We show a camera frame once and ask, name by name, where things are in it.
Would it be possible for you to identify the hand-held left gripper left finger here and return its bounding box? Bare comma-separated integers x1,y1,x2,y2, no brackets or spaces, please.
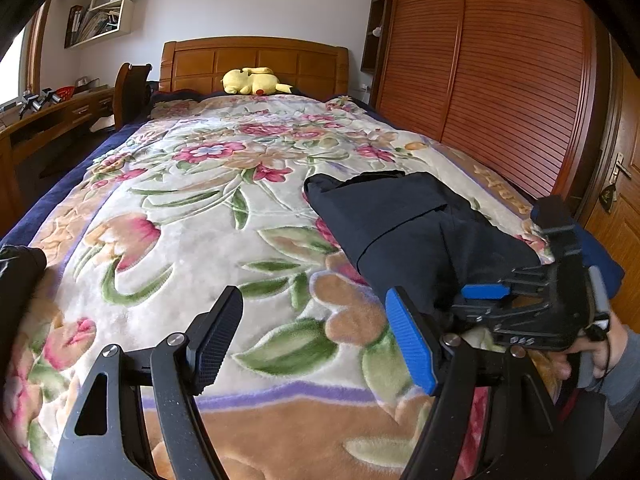
52,286,244,480

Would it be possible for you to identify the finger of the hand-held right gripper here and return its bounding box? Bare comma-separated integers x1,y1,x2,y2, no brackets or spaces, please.
461,283,512,301

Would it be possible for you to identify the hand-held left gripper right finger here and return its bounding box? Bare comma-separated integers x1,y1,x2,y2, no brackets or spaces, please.
386,286,577,480

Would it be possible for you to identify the dark navy coat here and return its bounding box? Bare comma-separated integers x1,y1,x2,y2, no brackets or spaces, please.
303,171,543,331

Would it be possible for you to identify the person's right forearm grey sleeve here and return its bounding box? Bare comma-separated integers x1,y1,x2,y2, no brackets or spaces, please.
585,330,640,429

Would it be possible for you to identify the person's right hand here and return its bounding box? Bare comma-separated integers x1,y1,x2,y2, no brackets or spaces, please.
554,311,631,390

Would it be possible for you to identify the blue cloth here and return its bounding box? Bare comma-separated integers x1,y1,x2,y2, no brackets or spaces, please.
574,220,626,287

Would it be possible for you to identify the floral blanket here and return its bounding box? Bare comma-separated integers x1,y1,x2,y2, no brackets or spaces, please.
0,95,556,480

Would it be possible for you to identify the wooden door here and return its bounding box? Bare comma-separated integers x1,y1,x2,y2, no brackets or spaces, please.
580,35,640,282

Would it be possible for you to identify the dark cloth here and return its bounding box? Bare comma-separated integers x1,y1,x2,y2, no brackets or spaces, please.
0,244,48,361

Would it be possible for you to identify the dark blue bed sheet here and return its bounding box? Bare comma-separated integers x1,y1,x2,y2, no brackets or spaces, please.
0,125,147,242

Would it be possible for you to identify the wooden louvred wardrobe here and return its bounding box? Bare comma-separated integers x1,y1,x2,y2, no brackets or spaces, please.
372,0,602,207

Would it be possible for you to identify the wooden chair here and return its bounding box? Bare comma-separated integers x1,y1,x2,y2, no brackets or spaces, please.
114,62,154,131

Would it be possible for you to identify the yellow plush toy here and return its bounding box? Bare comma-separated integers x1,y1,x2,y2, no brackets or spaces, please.
222,66,296,97

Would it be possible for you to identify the wooden headboard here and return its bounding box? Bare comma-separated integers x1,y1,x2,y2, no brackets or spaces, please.
160,36,349,99

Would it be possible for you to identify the wooden desk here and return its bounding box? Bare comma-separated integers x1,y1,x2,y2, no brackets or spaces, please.
0,87,119,232

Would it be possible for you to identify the narrow open wooden shelf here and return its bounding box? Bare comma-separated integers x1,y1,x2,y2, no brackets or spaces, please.
360,0,391,74

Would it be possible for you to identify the brass door handle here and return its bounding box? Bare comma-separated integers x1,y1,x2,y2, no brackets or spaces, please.
597,152,632,211

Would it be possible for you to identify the white wall shelf with books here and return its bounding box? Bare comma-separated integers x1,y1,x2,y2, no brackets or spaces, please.
60,0,146,50

